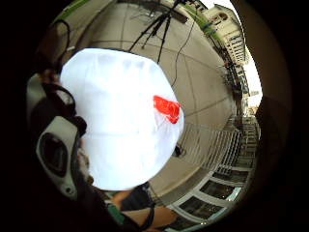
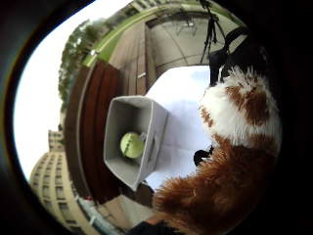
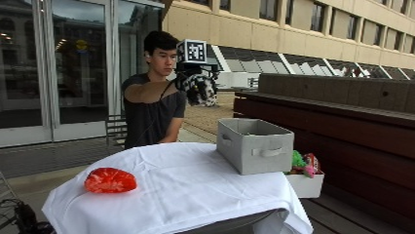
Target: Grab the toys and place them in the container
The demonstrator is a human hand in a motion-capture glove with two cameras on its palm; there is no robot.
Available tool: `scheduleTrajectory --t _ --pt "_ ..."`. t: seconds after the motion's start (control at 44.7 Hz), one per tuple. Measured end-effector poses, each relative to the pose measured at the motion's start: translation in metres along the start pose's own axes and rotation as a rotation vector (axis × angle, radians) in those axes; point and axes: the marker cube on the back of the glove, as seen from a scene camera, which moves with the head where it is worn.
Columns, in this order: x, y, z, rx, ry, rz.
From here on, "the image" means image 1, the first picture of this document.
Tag white metal railing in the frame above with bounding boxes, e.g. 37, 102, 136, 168
179, 121, 261, 177

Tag black camera tripod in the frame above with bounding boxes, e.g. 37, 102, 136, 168
127, 0, 191, 65

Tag thin black cable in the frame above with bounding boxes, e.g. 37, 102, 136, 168
170, 19, 198, 89

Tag small black floor object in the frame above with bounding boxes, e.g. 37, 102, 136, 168
173, 144, 183, 159

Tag beige building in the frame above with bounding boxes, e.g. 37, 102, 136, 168
206, 3, 257, 67

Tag the person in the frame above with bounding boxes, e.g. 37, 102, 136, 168
104, 183, 180, 232

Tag white framed glass windows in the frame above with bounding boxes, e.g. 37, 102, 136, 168
163, 169, 257, 232

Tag green hedge strip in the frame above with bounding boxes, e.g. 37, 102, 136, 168
185, 3, 223, 40

